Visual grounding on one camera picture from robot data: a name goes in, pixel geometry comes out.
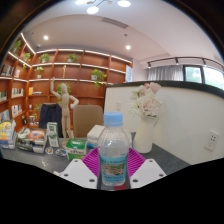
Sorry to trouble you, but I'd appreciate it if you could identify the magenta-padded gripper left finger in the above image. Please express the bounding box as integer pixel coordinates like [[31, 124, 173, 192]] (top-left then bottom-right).
[[58, 147, 101, 190]]

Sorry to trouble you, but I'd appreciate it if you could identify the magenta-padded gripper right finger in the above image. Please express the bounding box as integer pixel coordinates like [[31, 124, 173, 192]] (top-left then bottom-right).
[[126, 147, 167, 190]]

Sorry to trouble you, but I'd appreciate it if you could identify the clear plastic water bottle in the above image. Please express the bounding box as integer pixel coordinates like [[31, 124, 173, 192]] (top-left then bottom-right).
[[96, 111, 131, 187]]

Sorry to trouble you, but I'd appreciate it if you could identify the green and white box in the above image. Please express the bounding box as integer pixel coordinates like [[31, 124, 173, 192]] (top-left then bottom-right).
[[65, 138, 88, 161]]

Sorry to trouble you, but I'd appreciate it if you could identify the stack of white books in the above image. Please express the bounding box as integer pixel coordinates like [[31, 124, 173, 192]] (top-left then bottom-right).
[[86, 124, 133, 153]]

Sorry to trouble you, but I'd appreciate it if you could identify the green and white carton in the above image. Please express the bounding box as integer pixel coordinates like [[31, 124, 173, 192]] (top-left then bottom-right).
[[46, 121, 60, 148]]

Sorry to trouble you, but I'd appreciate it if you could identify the beige chair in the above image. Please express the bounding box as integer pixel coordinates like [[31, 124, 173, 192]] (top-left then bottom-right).
[[72, 104, 105, 139]]

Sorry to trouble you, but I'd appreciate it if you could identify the stack of dark books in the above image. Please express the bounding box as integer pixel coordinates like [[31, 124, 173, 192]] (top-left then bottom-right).
[[16, 127, 48, 154]]

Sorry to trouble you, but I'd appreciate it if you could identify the dark blue chair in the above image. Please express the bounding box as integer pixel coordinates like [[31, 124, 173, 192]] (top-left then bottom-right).
[[38, 102, 64, 138]]

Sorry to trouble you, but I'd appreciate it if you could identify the wooden artist mannequin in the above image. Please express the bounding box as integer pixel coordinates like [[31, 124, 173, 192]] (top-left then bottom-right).
[[49, 77, 80, 148]]

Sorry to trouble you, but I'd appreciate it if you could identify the grey curtain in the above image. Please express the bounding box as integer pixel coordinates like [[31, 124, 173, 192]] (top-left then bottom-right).
[[146, 64, 184, 82]]

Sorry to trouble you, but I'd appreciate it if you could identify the orange wooden shelf unit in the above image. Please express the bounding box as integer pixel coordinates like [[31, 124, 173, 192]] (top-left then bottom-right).
[[0, 31, 134, 135]]

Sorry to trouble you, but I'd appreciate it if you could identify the window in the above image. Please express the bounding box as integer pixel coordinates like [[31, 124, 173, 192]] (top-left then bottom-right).
[[183, 64, 224, 91]]

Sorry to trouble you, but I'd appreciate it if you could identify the ceiling air vent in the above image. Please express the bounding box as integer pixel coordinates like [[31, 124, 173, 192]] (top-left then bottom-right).
[[101, 17, 129, 30]]

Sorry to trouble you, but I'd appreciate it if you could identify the branched ceiling lamp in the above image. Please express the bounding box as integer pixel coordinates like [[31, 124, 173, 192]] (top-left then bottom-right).
[[74, 0, 132, 15]]

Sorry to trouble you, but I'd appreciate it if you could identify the white wall power socket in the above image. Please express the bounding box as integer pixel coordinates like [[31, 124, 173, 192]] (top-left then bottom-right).
[[204, 129, 220, 152]]

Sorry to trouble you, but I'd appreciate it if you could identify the white wall sign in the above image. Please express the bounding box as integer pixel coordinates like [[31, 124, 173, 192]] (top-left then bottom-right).
[[125, 64, 134, 83]]

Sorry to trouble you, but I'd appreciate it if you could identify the black track light rail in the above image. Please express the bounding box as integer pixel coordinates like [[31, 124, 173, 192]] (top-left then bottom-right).
[[146, 55, 224, 69]]

